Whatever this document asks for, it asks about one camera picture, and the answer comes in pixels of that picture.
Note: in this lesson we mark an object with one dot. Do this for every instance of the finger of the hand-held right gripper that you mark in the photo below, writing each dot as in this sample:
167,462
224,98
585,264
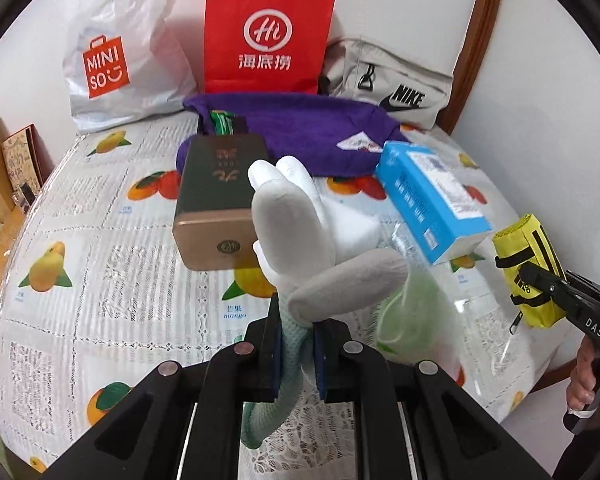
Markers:
545,282

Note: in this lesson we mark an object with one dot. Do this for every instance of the clear plastic bag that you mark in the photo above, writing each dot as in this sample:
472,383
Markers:
430,310

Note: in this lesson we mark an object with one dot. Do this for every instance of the purple fabric storage basket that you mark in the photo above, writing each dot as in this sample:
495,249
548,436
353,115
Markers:
305,130

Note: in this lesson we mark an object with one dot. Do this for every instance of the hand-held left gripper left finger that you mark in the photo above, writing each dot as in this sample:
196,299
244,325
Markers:
275,355

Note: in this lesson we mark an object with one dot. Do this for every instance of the green snack packet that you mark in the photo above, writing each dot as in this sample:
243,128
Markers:
226,122

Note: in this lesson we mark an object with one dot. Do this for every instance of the grey waist bag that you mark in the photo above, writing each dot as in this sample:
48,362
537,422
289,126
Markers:
400,75

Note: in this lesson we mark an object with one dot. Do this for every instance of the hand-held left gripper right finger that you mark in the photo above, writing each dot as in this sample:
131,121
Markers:
325,365

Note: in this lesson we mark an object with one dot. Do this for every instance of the red paper shopping bag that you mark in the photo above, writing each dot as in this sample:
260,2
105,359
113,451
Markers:
270,20

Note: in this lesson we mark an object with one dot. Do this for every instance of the blue tissue box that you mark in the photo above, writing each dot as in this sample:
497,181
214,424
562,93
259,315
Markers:
430,195

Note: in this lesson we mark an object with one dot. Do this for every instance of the illustrated brown book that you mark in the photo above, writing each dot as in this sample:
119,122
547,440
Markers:
22,160

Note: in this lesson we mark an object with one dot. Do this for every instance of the dark green gold box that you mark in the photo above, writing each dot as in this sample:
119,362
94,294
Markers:
215,195

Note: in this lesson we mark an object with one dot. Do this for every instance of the brown wooden door frame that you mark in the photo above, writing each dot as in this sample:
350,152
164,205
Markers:
480,35

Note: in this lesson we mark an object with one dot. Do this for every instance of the person's right hand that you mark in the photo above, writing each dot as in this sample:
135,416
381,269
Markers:
585,380

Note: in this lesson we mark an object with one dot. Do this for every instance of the wooden nightstand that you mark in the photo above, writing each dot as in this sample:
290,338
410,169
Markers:
2,245

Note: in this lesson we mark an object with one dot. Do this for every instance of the white plastic shopping bag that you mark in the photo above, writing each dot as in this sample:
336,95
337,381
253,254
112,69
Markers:
125,20

